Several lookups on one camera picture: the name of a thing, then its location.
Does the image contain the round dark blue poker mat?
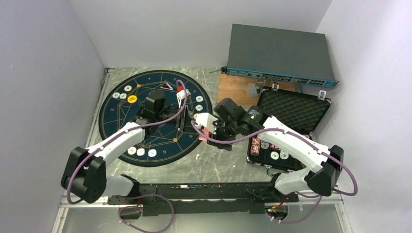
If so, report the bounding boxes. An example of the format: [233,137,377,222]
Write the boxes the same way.
[98,70,213,167]

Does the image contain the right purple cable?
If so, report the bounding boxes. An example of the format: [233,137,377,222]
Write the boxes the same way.
[190,119,359,225]

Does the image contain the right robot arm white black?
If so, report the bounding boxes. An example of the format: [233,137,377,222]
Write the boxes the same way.
[192,98,343,201]

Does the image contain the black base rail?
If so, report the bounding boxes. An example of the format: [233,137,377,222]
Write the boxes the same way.
[108,182,299,216]

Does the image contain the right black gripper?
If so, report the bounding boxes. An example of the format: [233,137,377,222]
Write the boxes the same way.
[207,115,240,150]

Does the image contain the red chip roll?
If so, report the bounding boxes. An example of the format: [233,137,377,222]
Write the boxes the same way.
[250,138,260,156]

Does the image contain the red playing card box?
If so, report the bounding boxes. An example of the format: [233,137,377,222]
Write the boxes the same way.
[198,128,211,143]

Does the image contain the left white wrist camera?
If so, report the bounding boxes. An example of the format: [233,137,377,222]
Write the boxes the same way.
[176,86,191,106]

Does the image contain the wooden board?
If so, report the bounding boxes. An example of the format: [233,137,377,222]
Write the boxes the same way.
[216,74,297,108]

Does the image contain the yellow round blind button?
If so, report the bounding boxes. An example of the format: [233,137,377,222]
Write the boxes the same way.
[127,95,138,104]

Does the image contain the yellow chip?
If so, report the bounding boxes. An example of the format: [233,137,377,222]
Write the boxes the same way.
[127,147,137,155]

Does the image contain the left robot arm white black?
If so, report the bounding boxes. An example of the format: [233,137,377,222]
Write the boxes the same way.
[60,88,192,204]

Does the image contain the black poker chip case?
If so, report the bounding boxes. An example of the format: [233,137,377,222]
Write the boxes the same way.
[246,89,332,171]

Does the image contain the aluminium frame rail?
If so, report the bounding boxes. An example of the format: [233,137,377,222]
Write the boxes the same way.
[51,67,115,233]

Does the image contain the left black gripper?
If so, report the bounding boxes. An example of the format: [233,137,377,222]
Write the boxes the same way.
[156,105,203,135]

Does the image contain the grey network switch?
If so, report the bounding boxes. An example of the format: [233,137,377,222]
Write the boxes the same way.
[222,24,339,88]

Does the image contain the triangular red black marker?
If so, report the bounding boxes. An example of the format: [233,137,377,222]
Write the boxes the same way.
[160,81,173,91]

